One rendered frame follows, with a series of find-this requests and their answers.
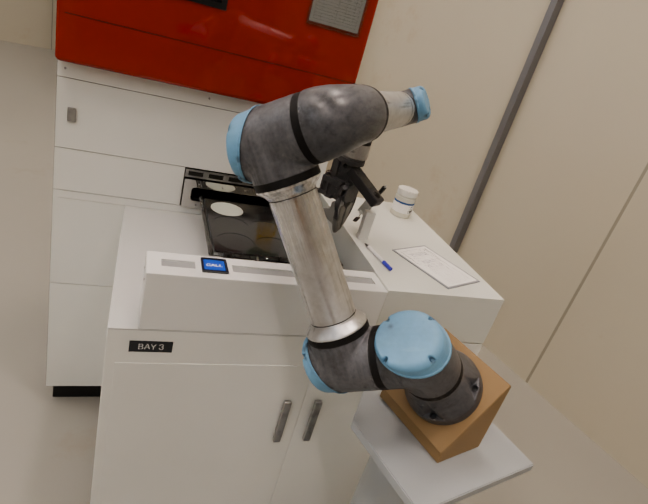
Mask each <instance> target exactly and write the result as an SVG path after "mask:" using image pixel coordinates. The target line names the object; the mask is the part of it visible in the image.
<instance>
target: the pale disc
mask: <svg viewBox="0 0 648 504"><path fill-rule="evenodd" d="M211 209H212V210H213V211H215V212H217V213H219V214H222V215H227V216H240V215H242V214H243V210H242V209H241V208H240V207H238V206H236V205H233V204H230V203H225V202H216V203H213V204H212V205H211Z"/></svg>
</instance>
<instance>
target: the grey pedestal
mask: <svg viewBox="0 0 648 504"><path fill-rule="evenodd" d="M381 391H382V390H377V391H363V393H362V396H361V399H360V401H359V404H358V407H357V410H356V412H355V415H354V418H353V421H352V423H351V426H350V427H351V429H352V430H353V432H354V433H355V435H356V436H357V438H358V439H359V440H360V442H361V443H362V445H363V446H364V447H365V449H366V450H367V452H368V453H369V454H370V457H369V459H368V462H367V464H366V466H365V469H364V471H363V473H362V476H361V478H360V480H359V483H358V485H357V488H356V490H355V492H354V495H353V497H352V499H351V502H350V504H454V503H457V502H459V501H461V500H464V499H466V498H468V497H471V496H473V495H475V494H478V493H480V492H482V491H484V490H487V489H489V488H491V487H494V486H496V485H498V484H501V483H503V482H505V481H508V480H510V479H512V478H515V477H517V476H519V475H521V474H524V473H526V472H528V471H530V470H531V469H532V467H533V466H534V465H533V463H532V462H531V461H530V460H529V459H528V458H527V457H526V456H525V455H524V454H523V453H522V452H521V451H520V450H519V449H518V448H517V447H516V446H515V445H514V444H513V443H512V442H511V441H510V440H509V439H508V438H507V437H506V436H505V435H504V434H503V433H502V432H501V431H500V430H499V429H498V428H497V427H496V426H495V425H494V424H493V423H491V425H490V426H489V428H488V430H487V432H486V434H485V436H484V437H483V439H482V441H481V443H480V445H479V447H476V448H474V449H471V450H469V451H466V452H464V453H461V454H459V455H456V456H454V457H451V458H449V459H446V460H444V461H441V462H439V463H437V462H436V461H435V460H434V459H433V457H432V456H431V455H430V454H429V453H428V452H427V450H426V449H425V448H424V447H423V446H422V445H421V443H420V442H419V441H418V440H417V439H416V438H415V436H414V435H413V434H412V433H411V432H410V431H409V429H408V428H407V427H406V426H405V425H404V424H403V422H402V421H401V420H400V419H399V418H398V417H397V415H396V414H395V413H394V412H393V411H392V410H391V408H390V407H389V406H388V405H387V404H386V403H385V401H384V400H383V399H382V398H381V397H380V394H381Z"/></svg>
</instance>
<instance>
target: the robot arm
mask: <svg viewBox="0 0 648 504"><path fill-rule="evenodd" d="M430 114H431V108H430V102H429V98H428V95H427V92H426V90H425V88H424V87H422V86H417V87H413V88H411V87H410V88H408V89H406V90H403V91H379V90H377V89H376V88H374V87H372V86H369V85H364V84H328V85H320V86H314V87H310V88H307V89H304V90H302V91H300V92H296V93H294V94H291V95H288V96H285V97H282V98H279V99H276V100H274V101H271V102H268V103H265V104H262V105H255V106H253V107H251V108H250V109H249V110H246V111H244V112H241V113H239V114H237V115H236V116H235V117H234V118H233V119H232V121H231V122H230V124H229V127H228V132H227V135H226V151H227V157H228V161H229V164H230V166H231V169H232V171H233V172H234V174H235V175H236V176H238V179H239V180H241V181H242V182H244V183H248V184H253V187H254V190H255V193H256V195H258V196H260V197H262V198H264V199H266V200H267V201H268V202H269V205H270V208H271V211H272V214H273V217H274V219H275V222H276V225H277V228H278V231H279V234H280V237H281V239H282V242H283V245H284V248H285V251H286V254H287V257H288V259H289V262H290V265H291V268H292V271H293V274H294V276H295V279H296V282H297V285H298V288H299V291H300V294H301V296H302V299H303V302H304V305H305V308H306V311H307V314H308V316H309V319H310V322H311V324H310V326H309V327H308V329H307V332H306V335H307V337H306V338H305V340H304V343H303V347H302V355H303V356H304V359H303V365H304V369H305V372H306V374H307V376H308V378H309V380H310V381H311V383H312V384H313V385H314V386H315V387H316V388H317V389H318V390H320V391H322V392H326V393H338V394H345V393H348V392H361V391H377V390H393V389H405V395H406V398H407V400H408V403H409V404H410V406H411V408H412V409H413V410H414V411H415V412H416V413H417V414H418V415H419V416H420V417H421V418H422V419H424V420H425V421H427V422H429V423H432V424H436V425H452V424H456V423H459V422H461V421H463V420H465V419H466V418H468V417H469V416H470V415H471V414H472V413H473V412H474V411H475V410H476V408H477V407H478V405H479V403H480V401H481V398H482V393H483V382H482V377H481V374H480V372H479V370H478V368H477V367H476V365H475V364H474V362H473V361H472V360H471V359H470V358H469V357H468V356H467V355H465V354H464V353H462V352H460V351H458V350H456V349H455V348H454V346H453V344H452V343H451V340H450V338H449V336H448V334H447V332H446V331H445V329H444V328H443V327H442V326H441V325H440V324H439V323H438V322H437V321H436V320H435V319H434V318H432V317H431V316H429V315H428V314H426V313H423V312H420V311H414V310H405V311H400V312H397V313H394V314H392V315H390V316H389V317H388V319H387V320H386V321H383V322H382V323H381V324H380V325H375V326H370V325H369V322H368V319H367V316H366V314H365V313H364V312H363V311H361V310H359V309H356V308H355V306H354V303H353V300H352V296H351V293H350V290H349V287H348V284H347V281H346V278H345V275H344V271H343V268H342V265H341V262H340V259H339V256H338V253H337V250H336V246H335V243H334V240H333V237H332V234H331V231H330V228H329V225H328V222H327V219H328V220H329V221H330V222H331V223H332V230H333V232H334V233H335V232H337V231H338V230H339V229H341V227H342V226H343V224H344V223H345V221H346V219H347V218H348V216H349V214H350V212H351V210H352V208H353V206H354V204H355V201H356V197H357V194H358V191H359V192H360V193H361V194H362V196H363V197H364V198H365V200H366V201H367V203H368V204H369V205H370V206H371V207H374V206H378V205H380V204H381V203H382V202H383V201H384V199H383V197H382V196H381V195H380V193H379V192H378V190H377V189H376V188H375V186H374V185H373V184H372V182H371V181H370V180H369V178H368V177H367V176H366V174H365V173H364V172H363V170H362V169H361V168H360V167H363V166H364V164H365V160H367V157H368V154H369V151H370V148H371V144H372V141H374V140H375V139H377V138H378V137H379V136H380V135H381V134H382V133H383V132H386V131H389V130H392V129H396V128H400V127H403V126H407V125H410V124H414V123H419V122H420V121H423V120H426V119H428V118H429V117H430ZM330 160H333V163H332V166H331V169H330V170H329V171H328V170H327V171H328V172H327V171H326V173H325V174H323V177H322V180H321V184H320V188H319V191H318V190H317V187H316V183H317V181H318V179H319V177H320V175H321V170H320V167H319V164H320V163H324V162H327V161H330ZM327 175H328V176H327ZM318 192H319V193H321V194H323V195H324V196H325V197H327V198H329V199H331V198H333V199H335V200H336V201H333V202H332V203H331V206H330V207H329V208H323V206H322V203H321V200H320V197H319V193H318Z"/></svg>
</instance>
